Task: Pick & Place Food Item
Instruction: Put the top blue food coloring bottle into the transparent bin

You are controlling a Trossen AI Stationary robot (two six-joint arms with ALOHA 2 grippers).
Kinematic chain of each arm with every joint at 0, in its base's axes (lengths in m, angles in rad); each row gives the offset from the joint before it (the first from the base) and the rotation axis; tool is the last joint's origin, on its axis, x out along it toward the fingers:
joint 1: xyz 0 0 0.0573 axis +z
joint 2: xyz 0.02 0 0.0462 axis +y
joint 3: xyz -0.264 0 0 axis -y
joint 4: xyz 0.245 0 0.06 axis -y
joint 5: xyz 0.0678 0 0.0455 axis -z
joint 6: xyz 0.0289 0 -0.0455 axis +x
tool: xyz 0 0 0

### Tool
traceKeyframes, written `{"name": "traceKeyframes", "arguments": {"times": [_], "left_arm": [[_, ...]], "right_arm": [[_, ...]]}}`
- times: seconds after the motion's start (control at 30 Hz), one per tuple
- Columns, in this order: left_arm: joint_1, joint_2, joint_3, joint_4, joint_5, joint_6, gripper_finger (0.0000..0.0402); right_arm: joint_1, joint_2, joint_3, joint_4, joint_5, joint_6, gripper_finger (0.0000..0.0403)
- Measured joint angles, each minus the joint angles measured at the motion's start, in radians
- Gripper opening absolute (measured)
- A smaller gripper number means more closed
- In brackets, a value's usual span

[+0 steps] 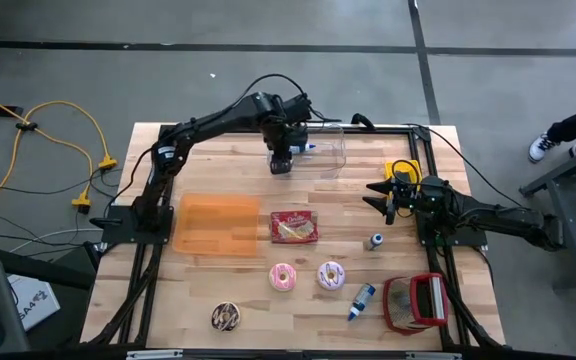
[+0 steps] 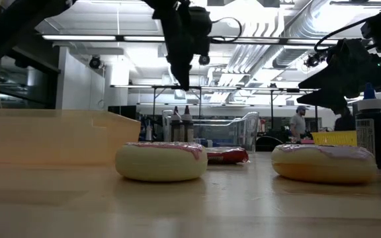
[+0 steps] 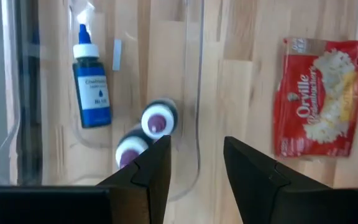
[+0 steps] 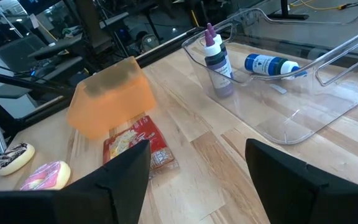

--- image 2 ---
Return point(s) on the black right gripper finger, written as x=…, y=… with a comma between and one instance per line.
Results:
x=329, y=81
x=332, y=100

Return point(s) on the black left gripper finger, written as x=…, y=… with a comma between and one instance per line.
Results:
x=183, y=74

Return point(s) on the lilac frosted toy donut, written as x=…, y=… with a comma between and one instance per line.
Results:
x=324, y=165

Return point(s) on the red snack packet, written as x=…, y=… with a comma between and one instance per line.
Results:
x=227, y=155

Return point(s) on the pink frosted toy donut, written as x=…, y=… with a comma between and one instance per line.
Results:
x=160, y=165

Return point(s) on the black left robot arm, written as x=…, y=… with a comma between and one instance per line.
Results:
x=12, y=26

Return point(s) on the black office chair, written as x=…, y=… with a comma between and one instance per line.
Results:
x=266, y=143

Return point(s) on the person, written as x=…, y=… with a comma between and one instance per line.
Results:
x=298, y=124
x=344, y=122

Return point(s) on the black ceiling spotlight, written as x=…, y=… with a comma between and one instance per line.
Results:
x=313, y=60
x=205, y=60
x=95, y=62

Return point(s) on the yellow plastic basket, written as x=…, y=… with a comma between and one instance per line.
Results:
x=336, y=139

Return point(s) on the clear plastic bin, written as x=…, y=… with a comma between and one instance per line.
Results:
x=243, y=132

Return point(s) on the long ceiling light strip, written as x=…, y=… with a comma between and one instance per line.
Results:
x=78, y=37

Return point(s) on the orange translucent plastic bin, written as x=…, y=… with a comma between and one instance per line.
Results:
x=45, y=139

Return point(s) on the dark glass partition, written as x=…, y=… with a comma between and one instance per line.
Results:
x=22, y=82

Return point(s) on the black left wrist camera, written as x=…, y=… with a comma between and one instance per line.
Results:
x=201, y=29

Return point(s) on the black background rig frame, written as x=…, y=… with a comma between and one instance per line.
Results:
x=271, y=109

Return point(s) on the silver ventilation duct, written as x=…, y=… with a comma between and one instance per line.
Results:
x=243, y=56

